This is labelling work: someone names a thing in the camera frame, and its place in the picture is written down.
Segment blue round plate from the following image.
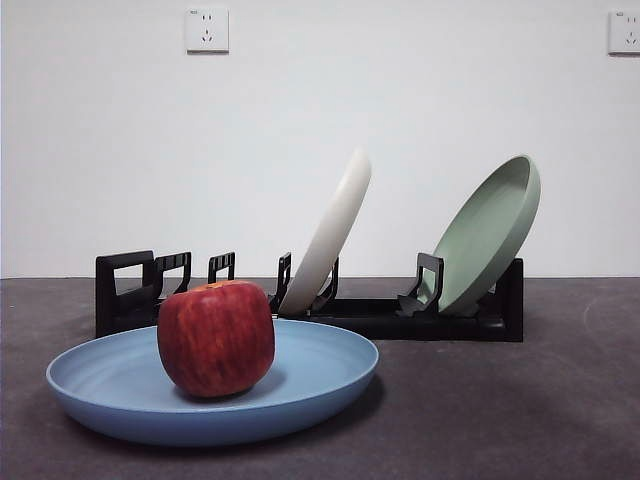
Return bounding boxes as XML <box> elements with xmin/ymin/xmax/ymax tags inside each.
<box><xmin>45</xmin><ymin>318</ymin><xmax>380</xmax><ymax>447</ymax></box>

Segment red apple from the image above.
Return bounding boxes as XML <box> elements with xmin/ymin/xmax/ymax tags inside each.
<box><xmin>156</xmin><ymin>279</ymin><xmax>276</xmax><ymax>399</ymax></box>

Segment white round plate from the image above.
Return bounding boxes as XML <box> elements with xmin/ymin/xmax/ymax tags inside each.
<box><xmin>277</xmin><ymin>147</ymin><xmax>373</xmax><ymax>316</ymax></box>

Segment black plate rack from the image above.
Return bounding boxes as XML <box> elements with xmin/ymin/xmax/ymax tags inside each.
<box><xmin>94</xmin><ymin>249</ymin><xmax>525</xmax><ymax>344</ymax></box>

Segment green round plate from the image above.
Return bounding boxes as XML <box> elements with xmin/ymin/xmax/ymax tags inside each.
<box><xmin>430</xmin><ymin>154</ymin><xmax>542</xmax><ymax>317</ymax></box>

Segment white wall socket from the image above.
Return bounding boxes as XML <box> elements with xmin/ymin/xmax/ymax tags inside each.
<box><xmin>607</xmin><ymin>10</ymin><xmax>640</xmax><ymax>56</ymax></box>
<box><xmin>186</xmin><ymin>7</ymin><xmax>231</xmax><ymax>55</ymax></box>

